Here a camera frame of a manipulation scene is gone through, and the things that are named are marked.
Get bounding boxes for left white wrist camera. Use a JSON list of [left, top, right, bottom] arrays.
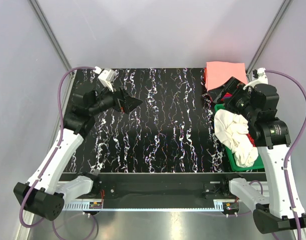
[[95, 66, 116, 92]]

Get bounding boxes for left aluminium frame post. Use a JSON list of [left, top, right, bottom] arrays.
[[28, 0, 72, 70]]

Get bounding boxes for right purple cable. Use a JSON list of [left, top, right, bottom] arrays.
[[250, 70, 306, 240]]

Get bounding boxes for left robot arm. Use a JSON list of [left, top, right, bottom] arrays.
[[14, 87, 142, 227]]

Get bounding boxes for white slotted cable duct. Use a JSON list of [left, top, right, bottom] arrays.
[[63, 201, 224, 213]]

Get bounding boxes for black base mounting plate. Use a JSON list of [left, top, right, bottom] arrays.
[[60, 172, 268, 210]]

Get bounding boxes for right aluminium frame post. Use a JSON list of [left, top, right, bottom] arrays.
[[246, 0, 293, 75]]

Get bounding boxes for white t shirt red print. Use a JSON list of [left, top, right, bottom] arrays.
[[213, 108, 259, 168]]

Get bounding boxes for aluminium frame post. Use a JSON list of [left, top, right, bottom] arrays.
[[246, 0, 293, 75], [28, 0, 72, 70]]

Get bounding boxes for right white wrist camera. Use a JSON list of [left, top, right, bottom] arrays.
[[243, 67, 268, 90]]

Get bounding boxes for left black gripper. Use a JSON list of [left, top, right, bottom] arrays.
[[89, 80, 143, 116]]

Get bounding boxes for green plastic bin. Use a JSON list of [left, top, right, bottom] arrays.
[[214, 103, 266, 172]]

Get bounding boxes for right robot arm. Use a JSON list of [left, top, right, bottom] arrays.
[[214, 77, 306, 234]]

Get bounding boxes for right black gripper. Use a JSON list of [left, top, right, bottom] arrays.
[[207, 76, 258, 122]]

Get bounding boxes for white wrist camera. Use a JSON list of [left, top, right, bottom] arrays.
[[243, 67, 268, 90], [95, 66, 116, 92]]

